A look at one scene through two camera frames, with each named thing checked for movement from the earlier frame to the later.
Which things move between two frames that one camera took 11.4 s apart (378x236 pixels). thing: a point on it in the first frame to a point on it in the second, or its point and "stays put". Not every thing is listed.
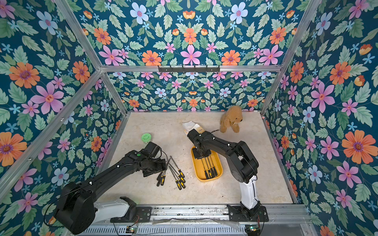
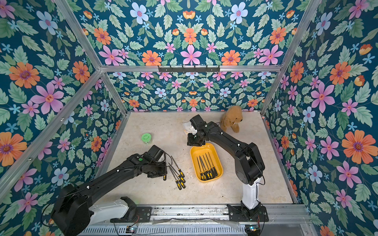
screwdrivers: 206,175 stays put
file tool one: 213,166 stays put
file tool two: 211,170 stays put
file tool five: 161,177 to 201,172
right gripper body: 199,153 to 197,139
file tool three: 208,170 stays put
